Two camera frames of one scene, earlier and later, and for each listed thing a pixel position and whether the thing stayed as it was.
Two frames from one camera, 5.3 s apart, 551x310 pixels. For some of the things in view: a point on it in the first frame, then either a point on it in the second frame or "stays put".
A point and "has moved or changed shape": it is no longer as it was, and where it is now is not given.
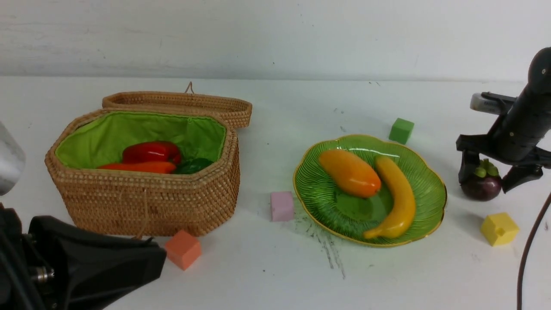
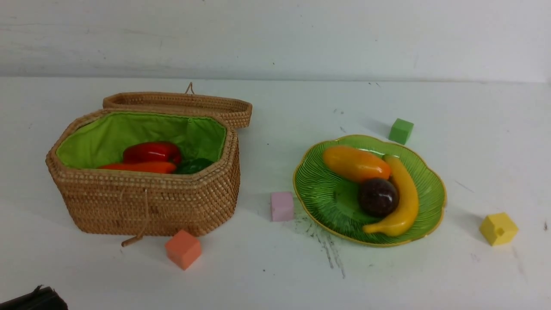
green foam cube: [400, 131] stays put
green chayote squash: [192, 166] stays put
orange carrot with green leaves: [155, 168] stays put
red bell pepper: [151, 151] stays put
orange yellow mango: [349, 174] has moved or changed shape
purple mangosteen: [486, 186] → [379, 198]
